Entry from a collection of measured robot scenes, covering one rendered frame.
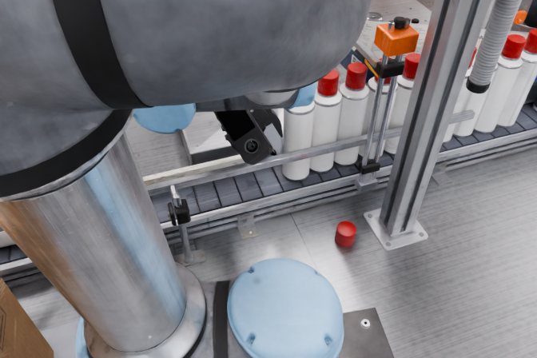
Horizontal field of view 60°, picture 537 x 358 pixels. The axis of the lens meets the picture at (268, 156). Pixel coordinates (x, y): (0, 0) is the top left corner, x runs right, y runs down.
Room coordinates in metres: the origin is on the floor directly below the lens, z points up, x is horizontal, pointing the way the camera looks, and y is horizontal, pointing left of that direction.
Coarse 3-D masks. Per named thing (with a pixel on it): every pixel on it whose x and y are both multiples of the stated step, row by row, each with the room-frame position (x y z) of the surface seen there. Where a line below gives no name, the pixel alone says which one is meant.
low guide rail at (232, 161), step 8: (216, 160) 0.61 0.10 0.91; (224, 160) 0.61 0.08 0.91; (232, 160) 0.61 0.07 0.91; (240, 160) 0.62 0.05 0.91; (184, 168) 0.59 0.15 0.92; (192, 168) 0.59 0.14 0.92; (200, 168) 0.59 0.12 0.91; (208, 168) 0.60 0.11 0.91; (216, 168) 0.60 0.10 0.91; (152, 176) 0.57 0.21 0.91; (160, 176) 0.57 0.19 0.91; (168, 176) 0.57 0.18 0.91; (176, 176) 0.58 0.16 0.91; (184, 176) 0.58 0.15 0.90; (152, 184) 0.56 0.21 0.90
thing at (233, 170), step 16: (464, 112) 0.69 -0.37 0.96; (400, 128) 0.65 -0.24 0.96; (336, 144) 0.60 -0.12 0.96; (352, 144) 0.61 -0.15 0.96; (272, 160) 0.56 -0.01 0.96; (288, 160) 0.57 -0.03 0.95; (192, 176) 0.53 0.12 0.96; (208, 176) 0.53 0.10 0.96; (224, 176) 0.53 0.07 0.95; (160, 192) 0.50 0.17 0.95
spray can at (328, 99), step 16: (320, 80) 0.63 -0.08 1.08; (336, 80) 0.63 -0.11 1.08; (320, 96) 0.63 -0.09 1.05; (336, 96) 0.63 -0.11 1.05; (320, 112) 0.62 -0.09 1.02; (336, 112) 0.62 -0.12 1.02; (320, 128) 0.61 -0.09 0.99; (336, 128) 0.62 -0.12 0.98; (320, 144) 0.61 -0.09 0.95; (320, 160) 0.61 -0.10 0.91
